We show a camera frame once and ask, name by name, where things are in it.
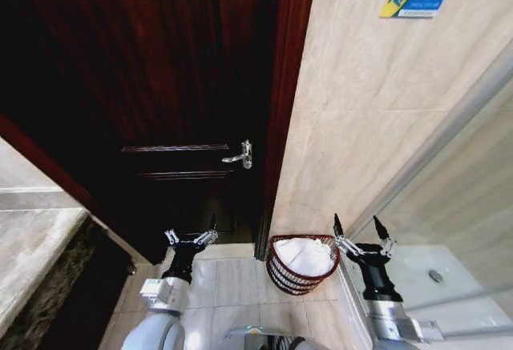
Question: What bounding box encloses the beige marble vanity counter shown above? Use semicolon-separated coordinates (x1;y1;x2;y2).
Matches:
0;136;97;350

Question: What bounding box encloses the white robot front shell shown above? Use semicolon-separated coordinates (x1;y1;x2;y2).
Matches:
226;312;309;350

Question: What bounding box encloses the white cloth hamper liner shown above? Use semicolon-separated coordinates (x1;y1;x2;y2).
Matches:
273;238;337;277

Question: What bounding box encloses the silver door handle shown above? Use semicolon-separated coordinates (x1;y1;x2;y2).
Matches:
221;139;255;171

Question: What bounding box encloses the glass shower partition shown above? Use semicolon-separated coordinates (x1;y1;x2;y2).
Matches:
345;39;513;327

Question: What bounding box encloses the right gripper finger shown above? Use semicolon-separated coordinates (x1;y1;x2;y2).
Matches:
372;215;398;259
331;212;364;257

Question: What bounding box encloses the dark vanity cabinet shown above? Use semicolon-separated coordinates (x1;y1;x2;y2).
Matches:
50;221;136;350

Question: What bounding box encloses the red wire hamper basket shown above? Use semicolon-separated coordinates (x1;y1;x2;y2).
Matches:
266;234;342;297

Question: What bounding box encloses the dark wooden door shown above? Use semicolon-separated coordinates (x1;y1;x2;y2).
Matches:
0;0;282;249

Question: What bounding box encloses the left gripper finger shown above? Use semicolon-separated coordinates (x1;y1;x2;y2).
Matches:
192;212;220;247
163;227;181;247

